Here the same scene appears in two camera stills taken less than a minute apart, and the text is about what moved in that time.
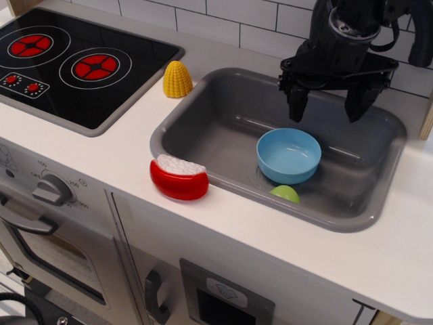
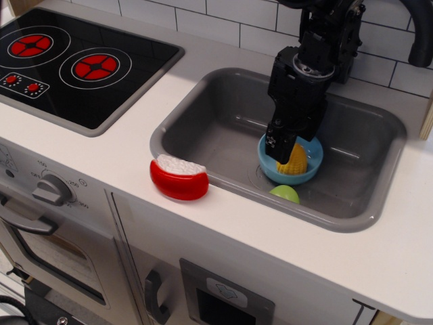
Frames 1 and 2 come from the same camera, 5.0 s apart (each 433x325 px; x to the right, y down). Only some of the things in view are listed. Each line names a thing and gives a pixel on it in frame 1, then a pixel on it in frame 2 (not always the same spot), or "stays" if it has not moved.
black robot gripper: [337, 53] to [298, 85]
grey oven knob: [53, 189] stays
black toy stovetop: [78, 74] stays
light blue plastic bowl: [288, 156] stays
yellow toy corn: [176, 82] to [297, 164]
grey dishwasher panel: [210, 299] stays
